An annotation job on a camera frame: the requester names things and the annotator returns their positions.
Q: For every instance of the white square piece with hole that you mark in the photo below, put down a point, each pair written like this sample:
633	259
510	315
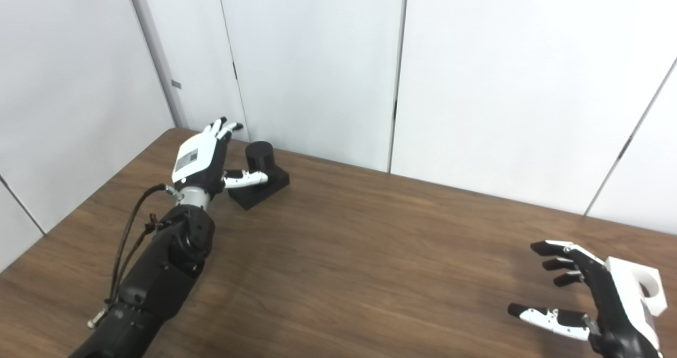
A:
632	273

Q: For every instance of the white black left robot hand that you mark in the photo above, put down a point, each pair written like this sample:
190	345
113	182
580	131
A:
198	159

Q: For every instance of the black peg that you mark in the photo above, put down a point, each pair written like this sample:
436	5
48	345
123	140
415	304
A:
260	159

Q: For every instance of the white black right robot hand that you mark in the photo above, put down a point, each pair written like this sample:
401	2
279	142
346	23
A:
613	310

